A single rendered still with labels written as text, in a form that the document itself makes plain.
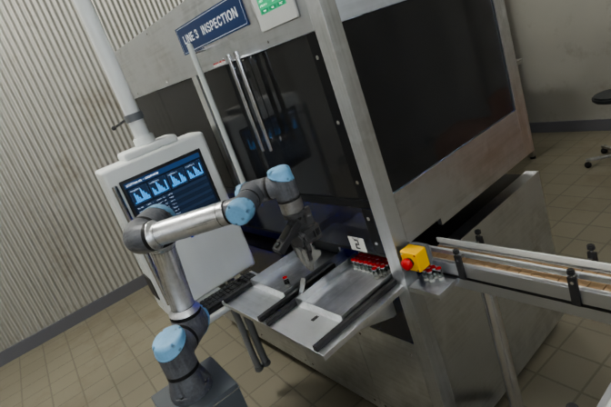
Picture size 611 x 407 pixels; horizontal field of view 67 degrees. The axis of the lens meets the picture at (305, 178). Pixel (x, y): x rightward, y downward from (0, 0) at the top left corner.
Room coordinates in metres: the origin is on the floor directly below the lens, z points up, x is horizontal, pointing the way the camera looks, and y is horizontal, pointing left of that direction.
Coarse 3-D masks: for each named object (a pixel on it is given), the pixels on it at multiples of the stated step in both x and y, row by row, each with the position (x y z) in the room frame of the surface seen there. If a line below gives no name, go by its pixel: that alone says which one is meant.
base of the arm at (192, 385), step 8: (200, 368) 1.40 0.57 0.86; (184, 376) 1.35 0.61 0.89; (192, 376) 1.36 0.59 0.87; (200, 376) 1.38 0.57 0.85; (208, 376) 1.41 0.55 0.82; (168, 384) 1.38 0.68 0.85; (176, 384) 1.35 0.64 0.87; (184, 384) 1.35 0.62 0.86; (192, 384) 1.35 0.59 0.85; (200, 384) 1.36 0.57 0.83; (208, 384) 1.38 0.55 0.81; (176, 392) 1.35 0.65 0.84; (184, 392) 1.34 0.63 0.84; (192, 392) 1.34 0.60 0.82; (200, 392) 1.35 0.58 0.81; (176, 400) 1.34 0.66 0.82; (184, 400) 1.33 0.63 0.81; (192, 400) 1.33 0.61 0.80
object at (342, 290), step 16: (352, 256) 1.73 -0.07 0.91; (336, 272) 1.67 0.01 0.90; (352, 272) 1.65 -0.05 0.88; (320, 288) 1.61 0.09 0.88; (336, 288) 1.57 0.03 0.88; (352, 288) 1.54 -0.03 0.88; (368, 288) 1.50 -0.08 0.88; (304, 304) 1.51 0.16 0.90; (320, 304) 1.50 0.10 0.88; (336, 304) 1.46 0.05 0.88; (352, 304) 1.43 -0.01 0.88; (336, 320) 1.36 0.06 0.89
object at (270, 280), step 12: (324, 252) 1.92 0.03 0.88; (276, 264) 1.91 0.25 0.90; (288, 264) 1.92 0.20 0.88; (300, 264) 1.88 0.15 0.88; (324, 264) 1.74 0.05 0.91; (264, 276) 1.87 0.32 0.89; (276, 276) 1.84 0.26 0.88; (288, 276) 1.80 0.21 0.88; (300, 276) 1.77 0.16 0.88; (264, 288) 1.75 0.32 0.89; (276, 288) 1.74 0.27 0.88; (288, 288) 1.64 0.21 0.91
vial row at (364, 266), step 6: (354, 258) 1.67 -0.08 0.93; (354, 264) 1.66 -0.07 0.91; (360, 264) 1.62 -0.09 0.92; (366, 264) 1.60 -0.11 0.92; (372, 264) 1.57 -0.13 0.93; (378, 264) 1.56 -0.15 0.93; (384, 264) 1.54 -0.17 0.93; (360, 270) 1.64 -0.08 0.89; (366, 270) 1.60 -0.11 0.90; (378, 270) 1.55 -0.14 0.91; (384, 270) 1.53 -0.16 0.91; (384, 276) 1.53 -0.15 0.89
